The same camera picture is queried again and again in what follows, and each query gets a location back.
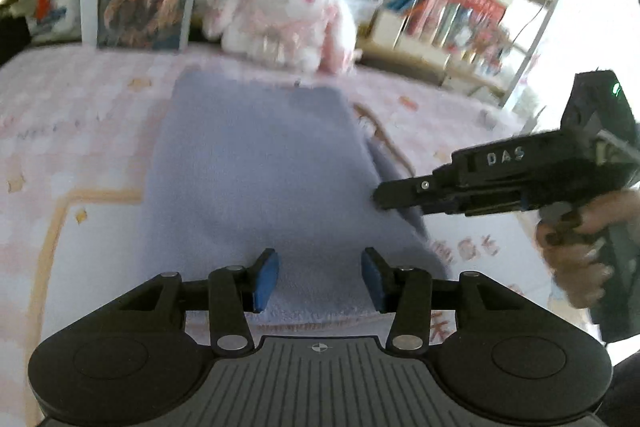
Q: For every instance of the pink and purple sweater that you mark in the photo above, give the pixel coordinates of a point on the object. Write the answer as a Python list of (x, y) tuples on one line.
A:
[(250, 157)]

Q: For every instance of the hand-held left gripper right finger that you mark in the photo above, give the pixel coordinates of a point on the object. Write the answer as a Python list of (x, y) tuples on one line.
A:
[(375, 279)]

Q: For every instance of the white tub with teal label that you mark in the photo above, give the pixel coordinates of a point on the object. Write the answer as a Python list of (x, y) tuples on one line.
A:
[(55, 17)]

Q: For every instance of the person's right hand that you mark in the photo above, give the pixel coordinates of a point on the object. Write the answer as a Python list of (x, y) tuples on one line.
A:
[(575, 277)]

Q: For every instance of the row of colourful jars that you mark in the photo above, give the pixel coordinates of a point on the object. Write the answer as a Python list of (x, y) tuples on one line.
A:
[(475, 42)]

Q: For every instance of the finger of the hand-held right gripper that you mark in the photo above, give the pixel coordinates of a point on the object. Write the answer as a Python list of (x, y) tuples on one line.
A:
[(475, 203), (405, 193)]

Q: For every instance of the pink checked printed desk mat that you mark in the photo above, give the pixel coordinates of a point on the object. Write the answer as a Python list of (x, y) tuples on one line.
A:
[(75, 107)]

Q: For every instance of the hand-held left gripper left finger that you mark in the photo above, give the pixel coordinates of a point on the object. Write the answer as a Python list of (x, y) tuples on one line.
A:
[(265, 279)]

